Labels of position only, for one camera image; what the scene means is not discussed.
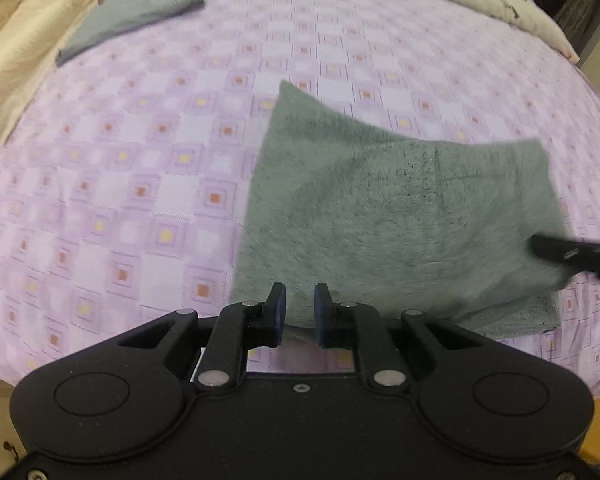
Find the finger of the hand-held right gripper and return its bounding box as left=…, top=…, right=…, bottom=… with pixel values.
left=530, top=232, right=600, bottom=283

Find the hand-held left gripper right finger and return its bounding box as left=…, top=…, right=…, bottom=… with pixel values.
left=314, top=282, right=483, bottom=395

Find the folded grey garment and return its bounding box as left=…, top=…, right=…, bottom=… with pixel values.
left=55, top=0, right=207, bottom=67

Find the green-grey towel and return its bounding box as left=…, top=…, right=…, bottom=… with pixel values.
left=228, top=80, right=571, bottom=342

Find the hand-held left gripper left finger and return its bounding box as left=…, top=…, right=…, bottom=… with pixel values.
left=117, top=282, right=287, bottom=395

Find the cream satin pillow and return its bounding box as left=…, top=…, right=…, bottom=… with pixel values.
left=0, top=0, right=103, bottom=176

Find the purple checked bed sheet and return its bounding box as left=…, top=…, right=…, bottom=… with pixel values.
left=0, top=0, right=600, bottom=401

